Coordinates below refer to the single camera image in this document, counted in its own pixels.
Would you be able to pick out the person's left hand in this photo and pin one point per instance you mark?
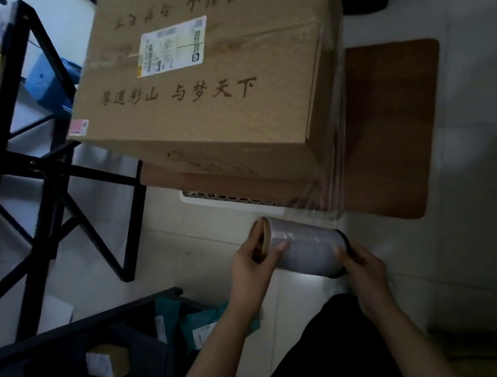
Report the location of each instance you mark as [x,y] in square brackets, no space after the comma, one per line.
[251,277]

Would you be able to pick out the person's right hand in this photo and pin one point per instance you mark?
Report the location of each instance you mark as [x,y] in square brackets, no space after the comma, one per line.
[370,279]

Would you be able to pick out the stretch film roll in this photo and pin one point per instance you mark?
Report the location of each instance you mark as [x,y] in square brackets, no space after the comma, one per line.
[307,251]

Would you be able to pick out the brown cardboard box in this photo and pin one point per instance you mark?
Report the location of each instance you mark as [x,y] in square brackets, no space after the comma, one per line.
[219,107]

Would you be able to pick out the person's right forearm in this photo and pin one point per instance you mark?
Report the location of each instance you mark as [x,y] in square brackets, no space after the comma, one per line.
[411,352]

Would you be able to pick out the person's left forearm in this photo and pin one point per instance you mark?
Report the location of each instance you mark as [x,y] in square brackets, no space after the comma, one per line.
[208,369]

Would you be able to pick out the person's black trousers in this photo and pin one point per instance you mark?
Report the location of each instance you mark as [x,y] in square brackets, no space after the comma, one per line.
[325,358]

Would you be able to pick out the small cardboard parcel box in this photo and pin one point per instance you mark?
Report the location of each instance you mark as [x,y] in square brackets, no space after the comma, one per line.
[109,362]

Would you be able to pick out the brown wooden board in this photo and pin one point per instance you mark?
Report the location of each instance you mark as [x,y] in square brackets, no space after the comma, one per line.
[396,130]

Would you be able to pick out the white paper sheet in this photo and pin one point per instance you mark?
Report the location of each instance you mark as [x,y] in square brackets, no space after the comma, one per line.
[55,314]

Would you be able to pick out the blue plastic stool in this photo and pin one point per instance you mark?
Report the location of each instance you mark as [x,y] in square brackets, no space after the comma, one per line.
[52,84]

